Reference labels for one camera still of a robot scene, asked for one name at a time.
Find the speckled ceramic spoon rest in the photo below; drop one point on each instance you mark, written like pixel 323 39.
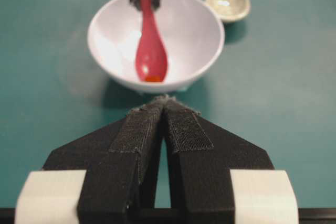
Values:
pixel 230 11

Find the pink plastic spoon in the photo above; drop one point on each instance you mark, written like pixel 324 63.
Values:
pixel 151 59

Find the green table mat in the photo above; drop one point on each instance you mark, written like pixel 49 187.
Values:
pixel 273 85

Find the white round bowl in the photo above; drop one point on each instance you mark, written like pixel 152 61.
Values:
pixel 192 34

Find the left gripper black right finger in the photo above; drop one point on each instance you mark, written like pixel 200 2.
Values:
pixel 218 177

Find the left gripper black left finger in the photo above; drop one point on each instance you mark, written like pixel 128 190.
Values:
pixel 96 178

